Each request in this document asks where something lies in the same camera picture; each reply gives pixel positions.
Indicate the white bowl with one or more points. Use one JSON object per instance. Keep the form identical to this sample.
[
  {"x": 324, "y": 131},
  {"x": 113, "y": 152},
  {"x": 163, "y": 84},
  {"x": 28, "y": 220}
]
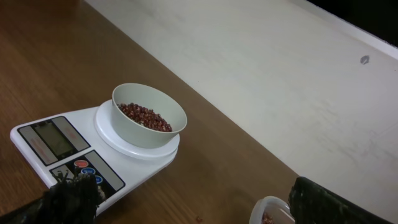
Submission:
[{"x": 152, "y": 99}]

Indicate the clear plastic container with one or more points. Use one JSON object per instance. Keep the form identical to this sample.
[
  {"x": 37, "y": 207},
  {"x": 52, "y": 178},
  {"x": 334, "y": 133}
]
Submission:
[{"x": 275, "y": 207}]

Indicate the white digital kitchen scale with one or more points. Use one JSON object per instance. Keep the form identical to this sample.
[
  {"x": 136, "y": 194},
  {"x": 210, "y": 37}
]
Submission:
[{"x": 85, "y": 141}]

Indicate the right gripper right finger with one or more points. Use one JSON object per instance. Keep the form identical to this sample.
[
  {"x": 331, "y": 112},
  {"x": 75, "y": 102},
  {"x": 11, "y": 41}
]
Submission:
[{"x": 312, "y": 203}]

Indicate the red beans in bowl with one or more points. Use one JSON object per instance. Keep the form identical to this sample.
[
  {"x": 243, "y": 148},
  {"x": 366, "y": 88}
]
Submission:
[{"x": 145, "y": 117}]

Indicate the red beans in container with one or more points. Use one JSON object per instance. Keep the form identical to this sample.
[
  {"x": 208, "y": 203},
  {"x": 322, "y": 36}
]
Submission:
[{"x": 267, "y": 219}]

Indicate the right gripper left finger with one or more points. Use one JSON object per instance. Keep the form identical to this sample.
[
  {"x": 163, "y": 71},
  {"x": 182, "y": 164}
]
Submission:
[{"x": 70, "y": 201}]

